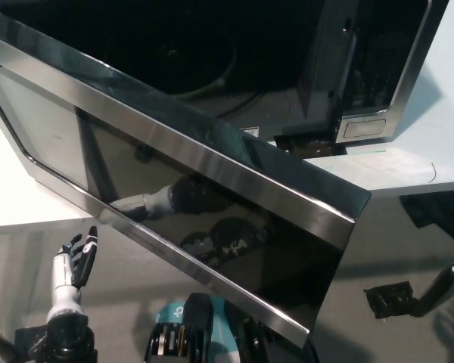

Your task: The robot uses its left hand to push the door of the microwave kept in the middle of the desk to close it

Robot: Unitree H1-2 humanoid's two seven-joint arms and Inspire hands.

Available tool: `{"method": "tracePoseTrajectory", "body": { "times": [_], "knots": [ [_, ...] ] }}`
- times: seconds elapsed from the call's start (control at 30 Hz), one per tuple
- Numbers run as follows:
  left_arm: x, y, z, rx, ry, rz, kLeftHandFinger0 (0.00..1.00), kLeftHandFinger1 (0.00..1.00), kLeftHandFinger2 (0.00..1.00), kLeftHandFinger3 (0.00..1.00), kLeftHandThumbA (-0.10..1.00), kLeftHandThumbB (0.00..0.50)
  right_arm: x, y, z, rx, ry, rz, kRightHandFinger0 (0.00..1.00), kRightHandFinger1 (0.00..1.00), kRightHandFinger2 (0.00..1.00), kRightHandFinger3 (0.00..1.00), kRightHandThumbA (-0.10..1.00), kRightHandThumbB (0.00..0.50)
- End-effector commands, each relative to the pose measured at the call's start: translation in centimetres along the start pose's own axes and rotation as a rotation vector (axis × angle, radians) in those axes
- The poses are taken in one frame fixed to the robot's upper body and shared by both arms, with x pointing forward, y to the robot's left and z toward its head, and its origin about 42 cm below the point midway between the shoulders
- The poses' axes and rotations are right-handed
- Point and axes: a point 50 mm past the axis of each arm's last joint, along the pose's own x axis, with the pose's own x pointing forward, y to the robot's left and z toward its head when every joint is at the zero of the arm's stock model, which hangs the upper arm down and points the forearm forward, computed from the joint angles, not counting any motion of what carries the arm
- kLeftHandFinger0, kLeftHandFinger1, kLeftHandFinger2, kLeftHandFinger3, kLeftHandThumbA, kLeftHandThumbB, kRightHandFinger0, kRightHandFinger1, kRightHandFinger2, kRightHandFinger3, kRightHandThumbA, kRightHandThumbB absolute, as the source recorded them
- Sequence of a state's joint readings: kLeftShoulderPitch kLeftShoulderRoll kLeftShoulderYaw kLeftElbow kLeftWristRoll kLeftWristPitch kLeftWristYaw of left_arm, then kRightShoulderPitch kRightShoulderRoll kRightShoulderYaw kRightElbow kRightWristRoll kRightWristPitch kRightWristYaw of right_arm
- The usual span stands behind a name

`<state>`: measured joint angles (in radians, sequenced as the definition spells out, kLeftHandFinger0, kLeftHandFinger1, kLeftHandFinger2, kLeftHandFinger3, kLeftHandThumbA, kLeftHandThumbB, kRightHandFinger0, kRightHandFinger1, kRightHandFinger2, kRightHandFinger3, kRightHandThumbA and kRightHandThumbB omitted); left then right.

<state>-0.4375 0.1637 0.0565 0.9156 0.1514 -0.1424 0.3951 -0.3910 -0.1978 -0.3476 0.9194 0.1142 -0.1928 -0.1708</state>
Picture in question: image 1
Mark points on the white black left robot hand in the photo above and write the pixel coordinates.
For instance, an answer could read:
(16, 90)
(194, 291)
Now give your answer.
(66, 280)

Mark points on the black glass microwave door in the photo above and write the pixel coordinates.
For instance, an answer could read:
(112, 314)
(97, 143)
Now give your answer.
(219, 211)

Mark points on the teal robot torso cover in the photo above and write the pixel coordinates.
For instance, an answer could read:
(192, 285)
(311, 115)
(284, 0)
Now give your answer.
(169, 311)

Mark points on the black robot torso block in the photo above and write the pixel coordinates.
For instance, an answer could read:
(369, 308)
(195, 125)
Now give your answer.
(272, 348)
(196, 314)

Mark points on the black cloth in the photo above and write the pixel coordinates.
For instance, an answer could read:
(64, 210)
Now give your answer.
(439, 215)

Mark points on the black floor tape patch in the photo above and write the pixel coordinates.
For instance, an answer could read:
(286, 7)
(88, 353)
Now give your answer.
(386, 300)

